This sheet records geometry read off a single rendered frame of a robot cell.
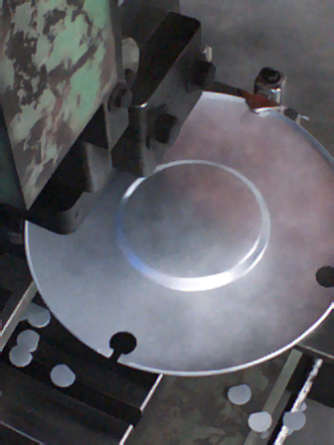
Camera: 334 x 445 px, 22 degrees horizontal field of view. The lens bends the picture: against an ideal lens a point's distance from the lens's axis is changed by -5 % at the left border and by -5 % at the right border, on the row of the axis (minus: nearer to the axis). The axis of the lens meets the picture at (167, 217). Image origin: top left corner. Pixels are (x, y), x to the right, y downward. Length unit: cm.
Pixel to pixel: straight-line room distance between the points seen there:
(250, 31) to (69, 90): 163
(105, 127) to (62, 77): 11
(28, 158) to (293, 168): 42
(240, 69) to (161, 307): 128
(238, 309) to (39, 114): 35
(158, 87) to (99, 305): 21
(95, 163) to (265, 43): 142
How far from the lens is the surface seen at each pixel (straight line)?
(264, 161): 81
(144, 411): 78
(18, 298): 77
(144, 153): 63
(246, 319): 72
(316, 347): 72
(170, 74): 62
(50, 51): 41
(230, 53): 199
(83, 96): 46
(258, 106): 84
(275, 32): 206
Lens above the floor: 142
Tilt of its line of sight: 56 degrees down
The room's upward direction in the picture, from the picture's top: 3 degrees counter-clockwise
